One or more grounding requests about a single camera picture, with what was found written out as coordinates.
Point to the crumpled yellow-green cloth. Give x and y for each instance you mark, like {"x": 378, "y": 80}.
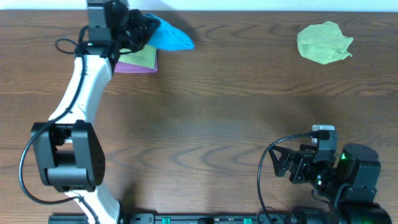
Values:
{"x": 323, "y": 43}

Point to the folded purple cloth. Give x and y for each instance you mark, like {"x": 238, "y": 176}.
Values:
{"x": 122, "y": 67}

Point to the folded green cloth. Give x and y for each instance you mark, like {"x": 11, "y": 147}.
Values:
{"x": 144, "y": 58}

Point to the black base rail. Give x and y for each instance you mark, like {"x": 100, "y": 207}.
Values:
{"x": 149, "y": 218}

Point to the blue microfiber cloth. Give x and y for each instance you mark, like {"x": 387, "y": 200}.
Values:
{"x": 167, "y": 37}

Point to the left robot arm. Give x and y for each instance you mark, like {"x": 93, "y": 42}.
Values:
{"x": 67, "y": 150}

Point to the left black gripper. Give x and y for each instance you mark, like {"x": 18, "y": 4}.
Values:
{"x": 134, "y": 28}

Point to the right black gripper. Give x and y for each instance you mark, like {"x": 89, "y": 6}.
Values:
{"x": 302, "y": 162}

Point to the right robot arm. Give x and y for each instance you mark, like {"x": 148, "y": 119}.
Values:
{"x": 347, "y": 184}

